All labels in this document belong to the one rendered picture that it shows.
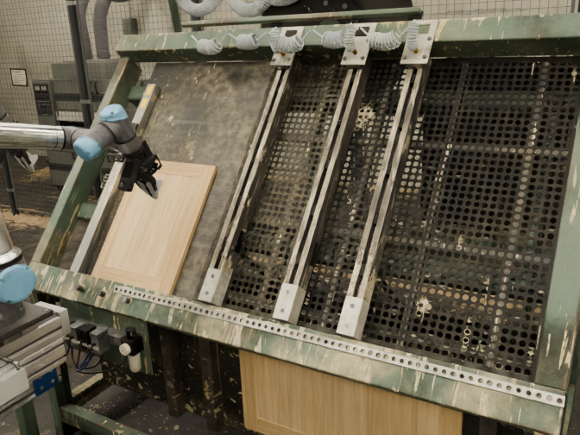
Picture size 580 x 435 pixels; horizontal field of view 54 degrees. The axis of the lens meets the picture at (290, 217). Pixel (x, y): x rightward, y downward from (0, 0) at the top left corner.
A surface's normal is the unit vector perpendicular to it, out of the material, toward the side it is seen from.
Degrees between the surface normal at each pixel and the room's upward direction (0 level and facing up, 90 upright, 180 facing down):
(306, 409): 90
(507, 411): 51
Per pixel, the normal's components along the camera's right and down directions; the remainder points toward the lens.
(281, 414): -0.50, 0.28
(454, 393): -0.41, -0.39
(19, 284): 0.75, 0.29
